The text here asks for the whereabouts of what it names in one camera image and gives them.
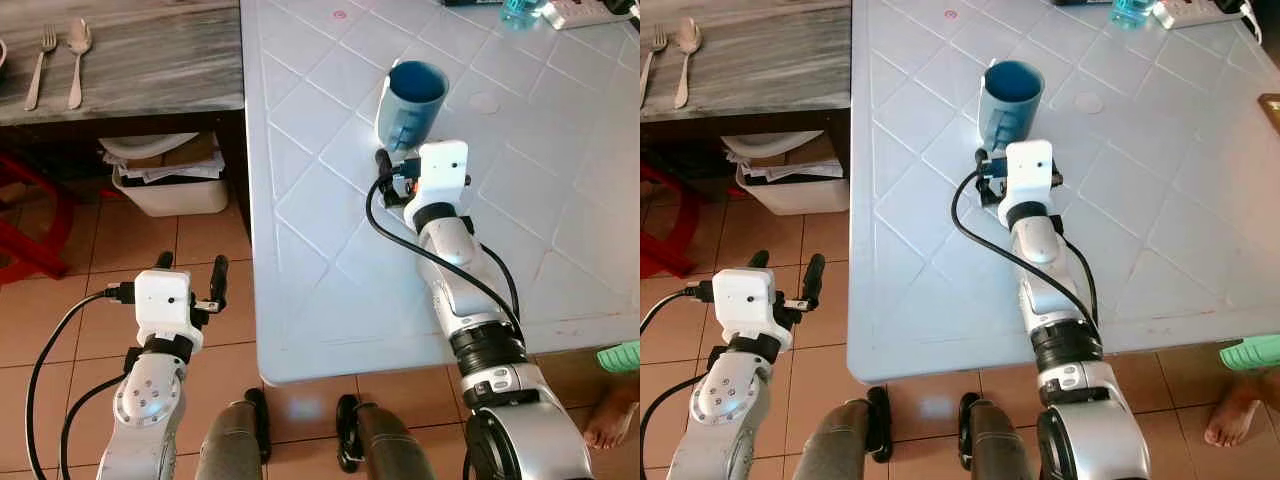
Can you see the blue plastic cup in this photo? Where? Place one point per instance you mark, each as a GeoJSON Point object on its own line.
{"type": "Point", "coordinates": [1010, 95]}
{"type": "Point", "coordinates": [415, 95]}

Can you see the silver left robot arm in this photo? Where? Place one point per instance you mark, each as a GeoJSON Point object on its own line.
{"type": "Point", "coordinates": [145, 410]}
{"type": "Point", "coordinates": [715, 410]}

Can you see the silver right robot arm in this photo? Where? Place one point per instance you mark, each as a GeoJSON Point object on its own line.
{"type": "Point", "coordinates": [450, 250]}
{"type": "Point", "coordinates": [1036, 245]}

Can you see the white plastic bin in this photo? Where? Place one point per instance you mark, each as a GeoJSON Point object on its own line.
{"type": "Point", "coordinates": [800, 192]}
{"type": "Point", "coordinates": [175, 195]}

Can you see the stack of papers and cardboard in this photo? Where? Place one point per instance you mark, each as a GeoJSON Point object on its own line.
{"type": "Point", "coordinates": [160, 155]}
{"type": "Point", "coordinates": [785, 155]}

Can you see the left robot leg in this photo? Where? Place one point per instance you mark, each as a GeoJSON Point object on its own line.
{"type": "Point", "coordinates": [228, 440]}
{"type": "Point", "coordinates": [840, 440]}

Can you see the robot leg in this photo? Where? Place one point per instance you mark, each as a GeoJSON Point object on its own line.
{"type": "Point", "coordinates": [228, 440]}
{"type": "Point", "coordinates": [840, 440]}
{"type": "Point", "coordinates": [395, 445]}
{"type": "Point", "coordinates": [1000, 445]}

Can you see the green plastic item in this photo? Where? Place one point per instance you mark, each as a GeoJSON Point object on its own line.
{"type": "Point", "coordinates": [622, 356]}
{"type": "Point", "coordinates": [1250, 352]}

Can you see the dark table with grey top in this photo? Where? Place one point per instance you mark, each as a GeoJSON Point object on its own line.
{"type": "Point", "coordinates": [760, 70]}
{"type": "Point", "coordinates": [150, 70]}

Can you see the teal plastic bottle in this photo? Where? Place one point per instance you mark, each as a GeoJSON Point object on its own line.
{"type": "Point", "coordinates": [1132, 12]}
{"type": "Point", "coordinates": [520, 12]}

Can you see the person's bare foot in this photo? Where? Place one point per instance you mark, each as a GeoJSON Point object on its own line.
{"type": "Point", "coordinates": [1235, 415]}
{"type": "Point", "coordinates": [612, 420]}

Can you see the metal fork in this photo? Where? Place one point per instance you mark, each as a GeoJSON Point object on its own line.
{"type": "Point", "coordinates": [40, 65]}
{"type": "Point", "coordinates": [652, 60]}

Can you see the metal spoon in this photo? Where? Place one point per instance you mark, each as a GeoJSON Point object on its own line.
{"type": "Point", "coordinates": [687, 40]}
{"type": "Point", "coordinates": [78, 40]}

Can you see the right robot leg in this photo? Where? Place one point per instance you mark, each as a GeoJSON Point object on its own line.
{"type": "Point", "coordinates": [395, 445]}
{"type": "Point", "coordinates": [1000, 445]}

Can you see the white power strip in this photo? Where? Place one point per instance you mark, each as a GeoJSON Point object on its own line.
{"type": "Point", "coordinates": [1195, 13]}
{"type": "Point", "coordinates": [580, 13]}

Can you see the brown wooden object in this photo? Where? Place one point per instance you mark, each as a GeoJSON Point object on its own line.
{"type": "Point", "coordinates": [1271, 107]}

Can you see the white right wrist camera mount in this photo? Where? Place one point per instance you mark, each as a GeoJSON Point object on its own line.
{"type": "Point", "coordinates": [442, 175]}
{"type": "Point", "coordinates": [1030, 175]}

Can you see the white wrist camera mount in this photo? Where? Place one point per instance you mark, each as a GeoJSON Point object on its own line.
{"type": "Point", "coordinates": [442, 175]}
{"type": "Point", "coordinates": [165, 305]}
{"type": "Point", "coordinates": [745, 305]}
{"type": "Point", "coordinates": [1030, 175]}

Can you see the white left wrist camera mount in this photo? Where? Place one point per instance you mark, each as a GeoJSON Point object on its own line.
{"type": "Point", "coordinates": [165, 305]}
{"type": "Point", "coordinates": [745, 305]}

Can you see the red chair frame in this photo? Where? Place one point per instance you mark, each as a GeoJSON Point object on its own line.
{"type": "Point", "coordinates": [35, 235]}
{"type": "Point", "coordinates": [668, 240]}

